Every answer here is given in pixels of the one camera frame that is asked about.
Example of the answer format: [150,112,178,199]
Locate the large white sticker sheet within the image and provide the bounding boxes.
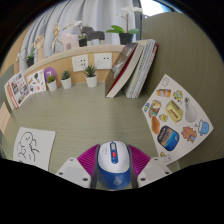
[141,73,214,166]

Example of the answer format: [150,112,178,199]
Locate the white mouse pad with drawing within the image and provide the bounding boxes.
[12,126,57,172]

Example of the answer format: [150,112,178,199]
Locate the pink horse figurine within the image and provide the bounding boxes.
[60,32,80,51]

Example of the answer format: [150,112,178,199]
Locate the white orchid behind horses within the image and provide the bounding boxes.
[63,20,88,48]

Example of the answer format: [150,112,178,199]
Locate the black cover book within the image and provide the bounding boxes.
[104,42,139,99]

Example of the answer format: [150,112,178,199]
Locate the tall white orchid black pot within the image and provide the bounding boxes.
[105,5,144,46]

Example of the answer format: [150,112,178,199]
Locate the small white orchid black pot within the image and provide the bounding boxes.
[16,46,37,68]

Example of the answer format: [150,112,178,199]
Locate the window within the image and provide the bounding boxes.
[139,0,178,18]

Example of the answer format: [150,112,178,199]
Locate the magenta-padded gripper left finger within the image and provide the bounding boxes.
[54,143,101,190]

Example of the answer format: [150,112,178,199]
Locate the plain white book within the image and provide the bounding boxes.
[3,81,16,111]

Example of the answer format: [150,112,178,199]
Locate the wooden back shelf board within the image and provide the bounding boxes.
[22,44,126,88]

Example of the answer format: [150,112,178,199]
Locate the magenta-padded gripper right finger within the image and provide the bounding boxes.
[126,144,173,189]

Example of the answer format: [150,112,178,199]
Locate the blue and white computer mouse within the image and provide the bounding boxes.
[96,140,132,191]

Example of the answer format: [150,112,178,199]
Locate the white book with red spine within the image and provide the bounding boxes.
[131,39,160,100]

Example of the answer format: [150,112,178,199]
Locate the dark horse figurine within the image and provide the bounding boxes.
[80,25,106,46]

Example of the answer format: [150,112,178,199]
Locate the pale pink card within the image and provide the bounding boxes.
[0,101,12,135]

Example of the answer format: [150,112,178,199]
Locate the photo cover magazine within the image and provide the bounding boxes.
[6,71,32,109]

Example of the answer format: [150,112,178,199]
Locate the wooden artist mannequin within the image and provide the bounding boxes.
[51,22,63,54]

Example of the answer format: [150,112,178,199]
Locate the wooden hand model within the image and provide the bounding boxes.
[33,33,46,62]

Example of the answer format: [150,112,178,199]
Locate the large green divider panel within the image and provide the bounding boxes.
[141,12,224,171]

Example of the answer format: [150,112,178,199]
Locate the white wall socket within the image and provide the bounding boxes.
[93,52,113,70]
[71,54,90,73]

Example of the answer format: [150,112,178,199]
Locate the round purple number sign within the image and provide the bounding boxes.
[43,66,58,83]

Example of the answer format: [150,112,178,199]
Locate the small potted succulent white pot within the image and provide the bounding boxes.
[60,70,73,90]
[45,75,58,93]
[82,64,99,88]

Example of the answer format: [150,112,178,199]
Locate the thick white book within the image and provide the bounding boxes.
[123,41,148,99]

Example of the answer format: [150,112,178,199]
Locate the low green divider panel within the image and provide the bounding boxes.
[0,63,15,88]

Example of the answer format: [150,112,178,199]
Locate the grey curtain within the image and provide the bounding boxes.
[18,0,143,64]

